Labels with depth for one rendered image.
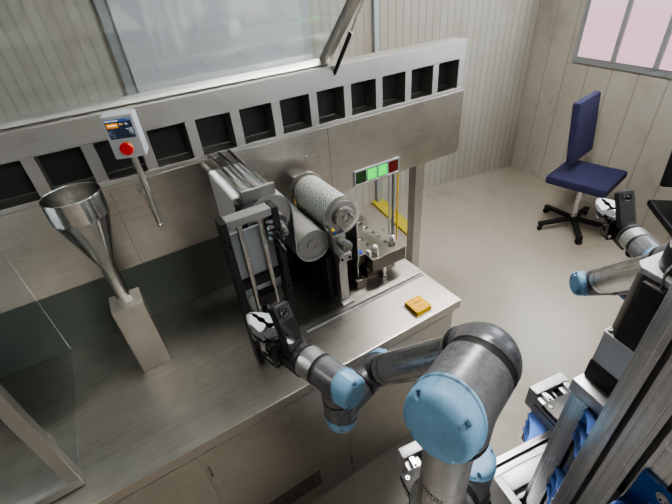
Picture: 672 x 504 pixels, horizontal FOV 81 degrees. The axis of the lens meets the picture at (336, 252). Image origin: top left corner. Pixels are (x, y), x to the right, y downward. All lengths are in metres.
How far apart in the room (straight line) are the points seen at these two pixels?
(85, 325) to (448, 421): 1.37
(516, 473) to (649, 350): 0.77
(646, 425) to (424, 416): 0.34
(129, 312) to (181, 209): 0.40
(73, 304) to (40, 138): 0.56
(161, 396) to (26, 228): 0.64
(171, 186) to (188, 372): 0.62
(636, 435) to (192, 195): 1.33
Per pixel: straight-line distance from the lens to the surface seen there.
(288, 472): 1.68
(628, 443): 0.84
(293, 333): 0.93
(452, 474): 0.76
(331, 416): 0.95
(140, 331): 1.39
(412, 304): 1.48
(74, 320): 1.67
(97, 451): 1.40
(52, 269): 1.55
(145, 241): 1.53
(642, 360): 0.73
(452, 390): 0.59
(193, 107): 1.41
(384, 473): 2.14
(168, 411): 1.37
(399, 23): 3.67
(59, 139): 1.39
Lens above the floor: 1.94
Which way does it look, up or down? 36 degrees down
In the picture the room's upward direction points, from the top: 5 degrees counter-clockwise
